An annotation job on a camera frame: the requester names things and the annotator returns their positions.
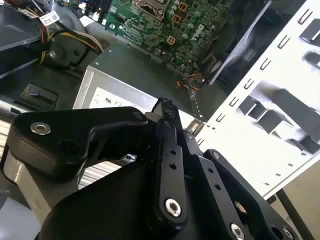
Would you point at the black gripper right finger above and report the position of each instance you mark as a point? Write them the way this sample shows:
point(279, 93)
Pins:
point(212, 180)

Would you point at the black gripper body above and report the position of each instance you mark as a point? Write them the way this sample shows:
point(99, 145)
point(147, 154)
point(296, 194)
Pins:
point(105, 217)

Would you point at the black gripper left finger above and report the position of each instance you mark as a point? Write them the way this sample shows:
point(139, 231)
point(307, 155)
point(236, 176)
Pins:
point(75, 120)

